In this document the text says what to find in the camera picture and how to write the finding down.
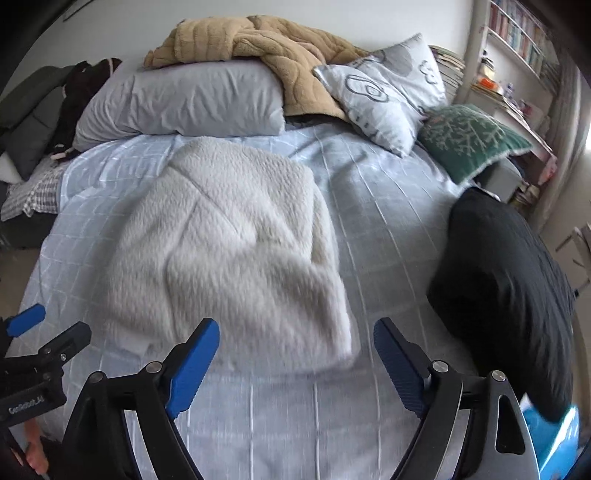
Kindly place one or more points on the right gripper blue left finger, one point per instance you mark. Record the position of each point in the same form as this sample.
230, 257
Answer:
97, 440

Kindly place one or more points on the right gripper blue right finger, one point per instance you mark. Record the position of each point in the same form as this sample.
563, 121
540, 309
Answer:
497, 443

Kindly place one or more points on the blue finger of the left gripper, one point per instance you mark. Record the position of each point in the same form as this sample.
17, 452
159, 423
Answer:
65, 346
25, 319

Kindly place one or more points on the white fleece jacket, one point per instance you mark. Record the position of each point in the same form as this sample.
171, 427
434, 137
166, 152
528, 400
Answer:
242, 236

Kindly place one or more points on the person's left hand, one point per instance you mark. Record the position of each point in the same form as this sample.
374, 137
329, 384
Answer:
35, 455

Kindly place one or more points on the grey plaid cloth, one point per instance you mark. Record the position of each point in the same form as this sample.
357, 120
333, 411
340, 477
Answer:
39, 194

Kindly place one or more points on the blue plastic bin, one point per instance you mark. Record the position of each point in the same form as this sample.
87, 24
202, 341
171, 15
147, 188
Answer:
555, 444

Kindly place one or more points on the green coral pattern cushion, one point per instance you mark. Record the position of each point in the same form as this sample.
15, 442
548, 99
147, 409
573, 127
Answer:
465, 140

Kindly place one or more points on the grey patterned pillow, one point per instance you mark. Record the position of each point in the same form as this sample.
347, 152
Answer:
388, 94

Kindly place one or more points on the stack of magazines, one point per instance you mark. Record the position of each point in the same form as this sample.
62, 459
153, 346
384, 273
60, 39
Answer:
451, 68

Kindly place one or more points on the white bookshelf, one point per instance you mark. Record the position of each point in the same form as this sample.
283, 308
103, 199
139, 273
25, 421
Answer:
504, 62

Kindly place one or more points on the tan plush blanket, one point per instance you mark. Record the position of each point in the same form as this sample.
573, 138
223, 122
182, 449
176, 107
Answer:
290, 50

